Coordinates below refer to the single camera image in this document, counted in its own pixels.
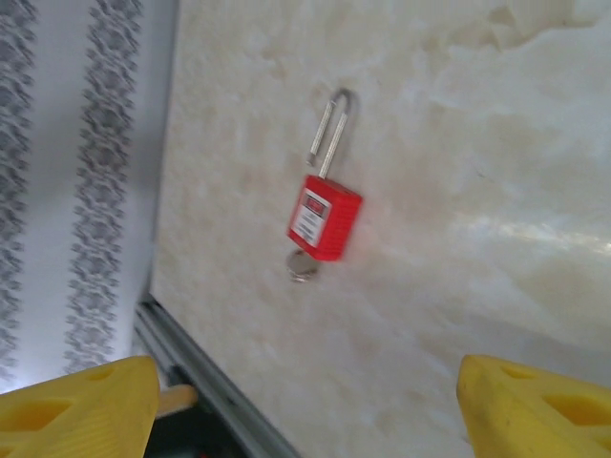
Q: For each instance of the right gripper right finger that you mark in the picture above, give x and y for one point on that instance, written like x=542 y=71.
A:
x=525 y=420

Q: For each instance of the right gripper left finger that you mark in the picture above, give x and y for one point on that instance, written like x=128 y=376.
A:
x=71 y=420

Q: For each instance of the red padlock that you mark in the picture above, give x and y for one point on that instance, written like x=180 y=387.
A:
x=329 y=224

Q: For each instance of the aluminium table edge rail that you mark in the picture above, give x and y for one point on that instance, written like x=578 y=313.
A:
x=164 y=143

